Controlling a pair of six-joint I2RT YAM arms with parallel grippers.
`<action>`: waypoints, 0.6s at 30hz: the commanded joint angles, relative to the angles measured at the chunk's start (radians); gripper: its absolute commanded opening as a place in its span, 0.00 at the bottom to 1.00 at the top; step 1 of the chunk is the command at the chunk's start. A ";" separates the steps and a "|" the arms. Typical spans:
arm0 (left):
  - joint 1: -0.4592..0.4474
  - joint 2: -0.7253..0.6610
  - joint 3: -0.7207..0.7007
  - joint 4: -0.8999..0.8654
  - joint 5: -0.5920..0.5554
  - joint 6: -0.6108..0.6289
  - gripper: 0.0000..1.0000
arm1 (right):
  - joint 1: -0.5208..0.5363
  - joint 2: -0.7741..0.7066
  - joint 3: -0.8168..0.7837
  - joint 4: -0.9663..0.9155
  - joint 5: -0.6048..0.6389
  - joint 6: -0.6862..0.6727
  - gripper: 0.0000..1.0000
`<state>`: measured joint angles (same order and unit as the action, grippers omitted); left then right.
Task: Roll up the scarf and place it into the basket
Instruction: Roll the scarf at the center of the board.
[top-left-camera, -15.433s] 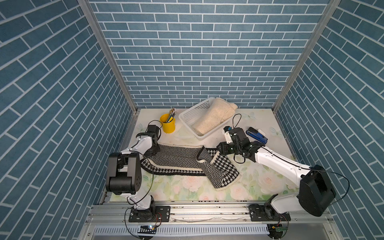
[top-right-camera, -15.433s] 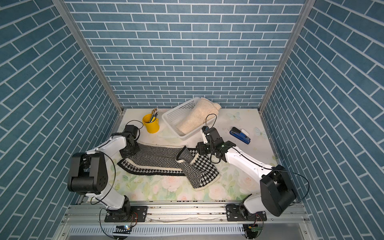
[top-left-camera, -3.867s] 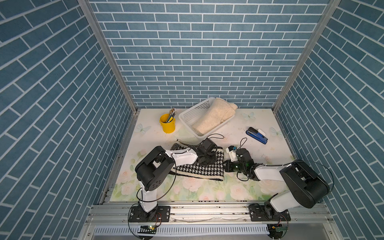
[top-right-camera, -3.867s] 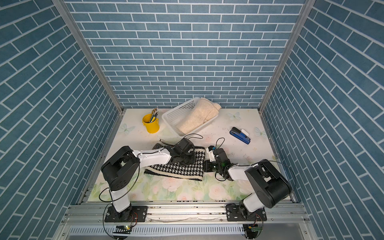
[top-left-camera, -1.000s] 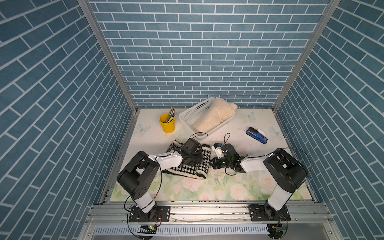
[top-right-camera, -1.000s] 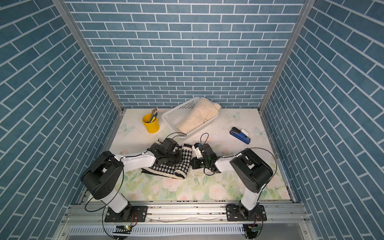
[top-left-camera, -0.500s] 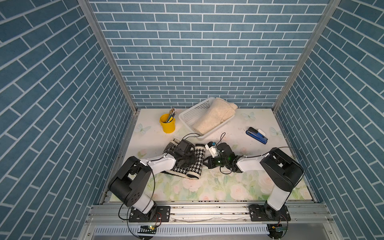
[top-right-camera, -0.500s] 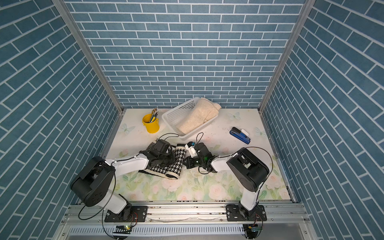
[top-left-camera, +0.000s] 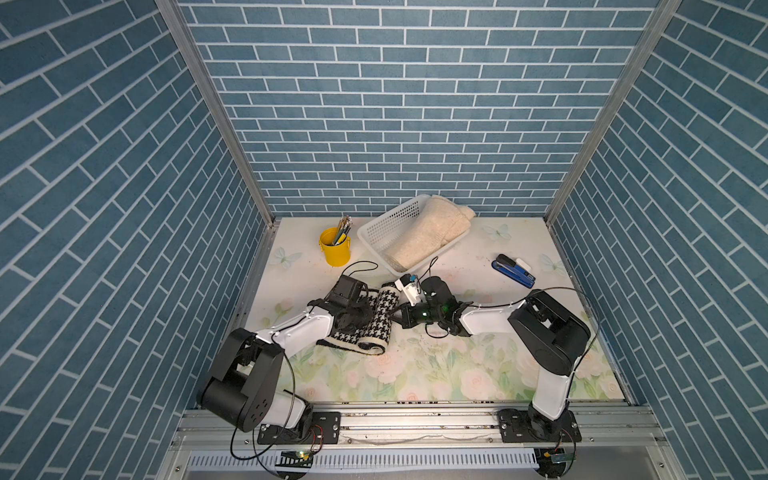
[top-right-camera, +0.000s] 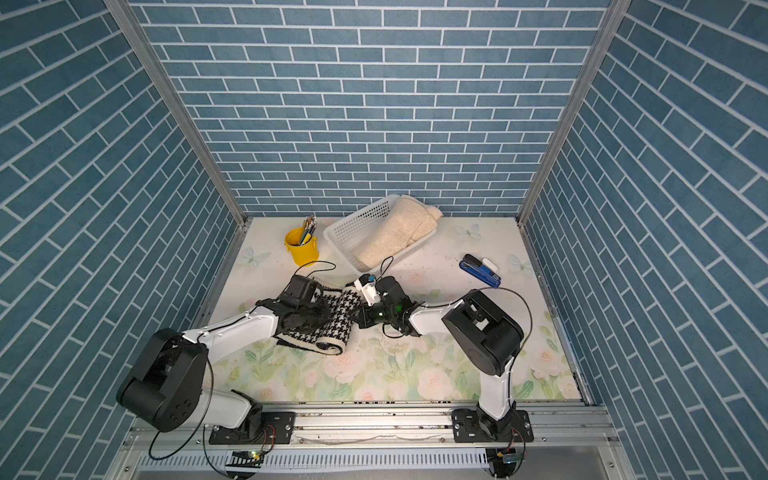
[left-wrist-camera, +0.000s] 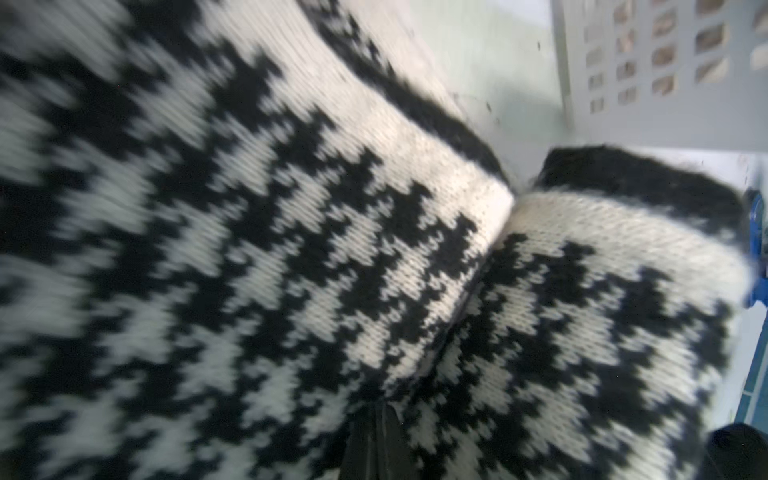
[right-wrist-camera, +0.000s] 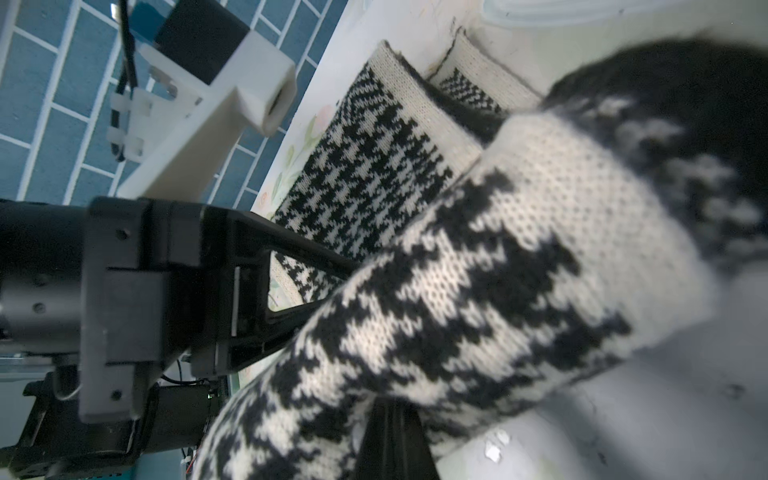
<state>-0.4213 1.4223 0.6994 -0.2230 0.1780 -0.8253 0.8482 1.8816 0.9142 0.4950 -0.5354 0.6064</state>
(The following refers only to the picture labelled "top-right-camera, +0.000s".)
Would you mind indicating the beige knitted scarf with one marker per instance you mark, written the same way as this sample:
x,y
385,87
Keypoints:
x,y
410,221

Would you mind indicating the black white patterned cloth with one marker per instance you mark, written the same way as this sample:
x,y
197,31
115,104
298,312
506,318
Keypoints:
x,y
332,336

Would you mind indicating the aluminium front rail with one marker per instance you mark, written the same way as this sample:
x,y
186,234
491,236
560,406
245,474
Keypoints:
x,y
380,425

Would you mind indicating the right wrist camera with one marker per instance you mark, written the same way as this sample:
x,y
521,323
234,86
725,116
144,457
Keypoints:
x,y
366,286

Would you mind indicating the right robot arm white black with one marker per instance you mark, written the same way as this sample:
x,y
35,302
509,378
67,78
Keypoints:
x,y
489,337

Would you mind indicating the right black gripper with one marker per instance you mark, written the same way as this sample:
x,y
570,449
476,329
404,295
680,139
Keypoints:
x,y
366,320

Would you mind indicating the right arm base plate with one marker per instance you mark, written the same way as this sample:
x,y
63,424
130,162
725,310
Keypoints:
x,y
475,426

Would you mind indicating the floral table mat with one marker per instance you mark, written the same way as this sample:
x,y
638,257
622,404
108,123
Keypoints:
x,y
378,363

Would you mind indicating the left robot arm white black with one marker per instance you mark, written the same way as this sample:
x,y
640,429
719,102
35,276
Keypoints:
x,y
171,383

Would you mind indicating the yellow cup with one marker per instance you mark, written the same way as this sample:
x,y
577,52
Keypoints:
x,y
302,251

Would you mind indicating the white plastic mesh basket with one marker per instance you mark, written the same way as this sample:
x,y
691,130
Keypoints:
x,y
350,232

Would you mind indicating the small white box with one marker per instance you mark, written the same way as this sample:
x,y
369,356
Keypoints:
x,y
490,265

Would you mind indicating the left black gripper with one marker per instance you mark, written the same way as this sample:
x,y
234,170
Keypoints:
x,y
324,316

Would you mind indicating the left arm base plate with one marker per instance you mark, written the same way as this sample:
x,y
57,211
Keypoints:
x,y
269,428

